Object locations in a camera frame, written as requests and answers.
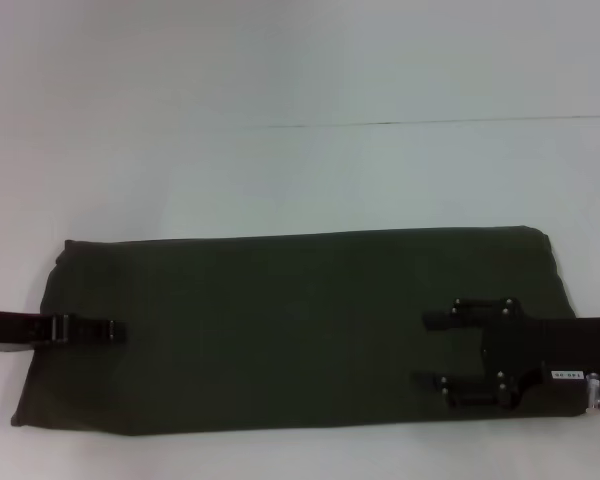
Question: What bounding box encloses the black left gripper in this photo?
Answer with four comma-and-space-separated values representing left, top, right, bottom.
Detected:
0, 307, 129, 354

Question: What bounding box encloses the dark green printed t-shirt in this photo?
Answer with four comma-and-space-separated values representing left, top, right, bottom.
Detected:
9, 225, 600, 430

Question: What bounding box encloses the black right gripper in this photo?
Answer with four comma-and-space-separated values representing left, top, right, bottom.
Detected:
410, 296, 600, 409

